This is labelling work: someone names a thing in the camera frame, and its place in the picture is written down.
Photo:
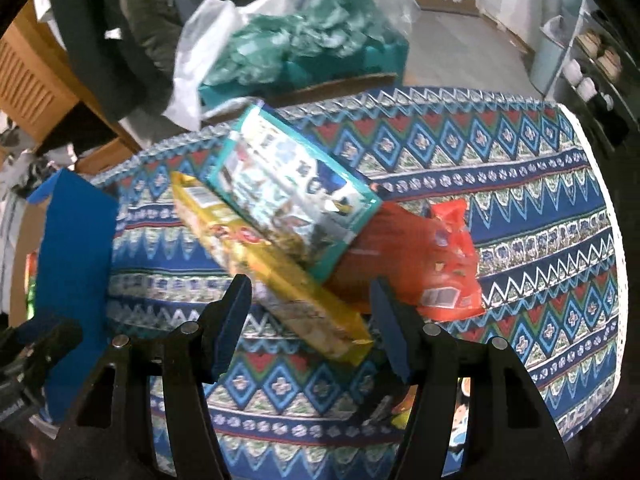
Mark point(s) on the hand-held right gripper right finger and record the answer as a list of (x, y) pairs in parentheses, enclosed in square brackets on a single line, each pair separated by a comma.
[(395, 335)]

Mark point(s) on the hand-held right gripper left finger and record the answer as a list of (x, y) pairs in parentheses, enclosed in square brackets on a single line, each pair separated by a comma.
[(235, 320)]

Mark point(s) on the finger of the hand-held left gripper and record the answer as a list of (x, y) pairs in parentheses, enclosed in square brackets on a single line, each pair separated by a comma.
[(60, 340), (32, 325)]

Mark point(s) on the blue cardboard box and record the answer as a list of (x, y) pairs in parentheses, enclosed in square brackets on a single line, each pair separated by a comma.
[(75, 260)]

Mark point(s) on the long yellow snack packet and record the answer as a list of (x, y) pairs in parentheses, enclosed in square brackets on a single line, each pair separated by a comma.
[(240, 240)]

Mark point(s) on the red-orange snack packet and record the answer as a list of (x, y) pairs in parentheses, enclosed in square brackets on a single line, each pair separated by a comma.
[(435, 260)]

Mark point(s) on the black cartoon snack packet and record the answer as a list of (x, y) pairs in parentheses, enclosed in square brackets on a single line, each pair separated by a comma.
[(460, 420)]

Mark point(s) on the teal snack packet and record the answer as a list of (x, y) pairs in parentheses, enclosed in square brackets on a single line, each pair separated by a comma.
[(280, 180)]

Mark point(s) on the pile of grey clothes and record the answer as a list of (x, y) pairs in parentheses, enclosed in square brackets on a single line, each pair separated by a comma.
[(20, 170)]

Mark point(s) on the blue patterned tablecloth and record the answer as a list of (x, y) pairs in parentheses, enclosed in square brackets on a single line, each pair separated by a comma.
[(500, 185)]

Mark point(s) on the wooden wardrobe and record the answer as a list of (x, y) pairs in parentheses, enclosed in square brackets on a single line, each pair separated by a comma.
[(110, 155)]

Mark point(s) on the louvered wooden wardrobe door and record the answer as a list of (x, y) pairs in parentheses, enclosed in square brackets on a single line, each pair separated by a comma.
[(25, 80)]

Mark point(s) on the white plastic bag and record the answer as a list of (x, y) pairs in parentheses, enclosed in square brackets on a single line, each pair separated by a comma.
[(200, 50)]

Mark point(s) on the teal storage box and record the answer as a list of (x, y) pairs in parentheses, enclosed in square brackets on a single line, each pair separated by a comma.
[(380, 55)]

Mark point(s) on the black coat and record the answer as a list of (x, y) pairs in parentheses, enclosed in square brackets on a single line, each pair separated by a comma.
[(100, 25)]

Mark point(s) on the group of shoes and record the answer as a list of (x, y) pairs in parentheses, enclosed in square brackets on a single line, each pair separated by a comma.
[(585, 85)]

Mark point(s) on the light blue bin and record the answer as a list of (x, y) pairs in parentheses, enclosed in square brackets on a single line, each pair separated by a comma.
[(547, 60)]

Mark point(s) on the olive jacket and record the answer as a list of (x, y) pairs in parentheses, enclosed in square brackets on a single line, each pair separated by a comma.
[(150, 10)]

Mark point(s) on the shoe rack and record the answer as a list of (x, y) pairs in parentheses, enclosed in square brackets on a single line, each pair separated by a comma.
[(575, 25)]

